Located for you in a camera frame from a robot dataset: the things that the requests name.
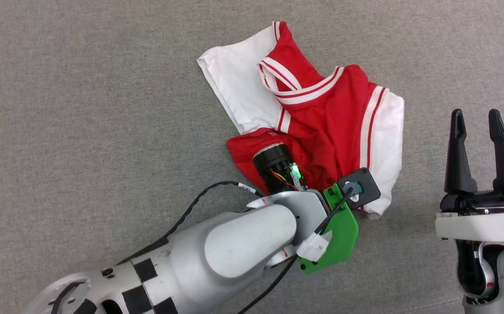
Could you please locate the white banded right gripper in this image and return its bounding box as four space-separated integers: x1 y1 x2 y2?
435 109 504 242

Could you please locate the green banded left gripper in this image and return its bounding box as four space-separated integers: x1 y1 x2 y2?
253 143 360 274

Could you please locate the red and white basketball jersey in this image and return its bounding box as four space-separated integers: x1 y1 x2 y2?
197 21 405 218

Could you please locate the grey fabric sofa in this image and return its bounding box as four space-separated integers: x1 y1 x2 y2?
0 0 504 314

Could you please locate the thin black cable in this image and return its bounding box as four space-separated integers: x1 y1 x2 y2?
116 181 264 266

